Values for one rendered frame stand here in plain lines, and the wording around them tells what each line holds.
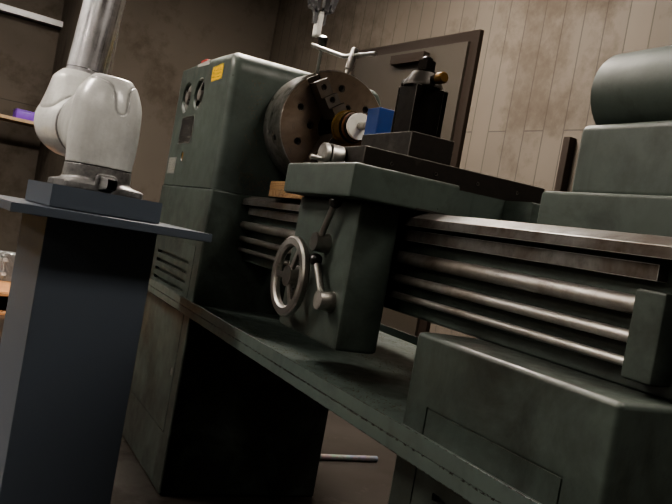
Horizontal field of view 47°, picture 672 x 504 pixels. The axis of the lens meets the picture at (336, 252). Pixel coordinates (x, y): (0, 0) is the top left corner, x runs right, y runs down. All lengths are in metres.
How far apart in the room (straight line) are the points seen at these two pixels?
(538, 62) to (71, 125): 3.14
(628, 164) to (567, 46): 3.33
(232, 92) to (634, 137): 1.32
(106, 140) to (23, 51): 6.83
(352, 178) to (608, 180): 0.41
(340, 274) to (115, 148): 0.71
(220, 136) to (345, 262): 0.92
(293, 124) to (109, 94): 0.50
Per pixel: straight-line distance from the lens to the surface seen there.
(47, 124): 2.05
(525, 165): 4.42
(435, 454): 1.01
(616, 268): 1.01
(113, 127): 1.86
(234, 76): 2.21
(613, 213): 1.10
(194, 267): 2.21
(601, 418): 0.89
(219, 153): 2.19
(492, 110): 4.71
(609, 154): 1.17
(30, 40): 8.69
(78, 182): 1.83
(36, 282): 1.80
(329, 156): 1.48
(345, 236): 1.37
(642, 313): 0.95
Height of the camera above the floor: 0.80
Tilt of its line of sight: 1 degrees down
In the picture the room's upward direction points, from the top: 10 degrees clockwise
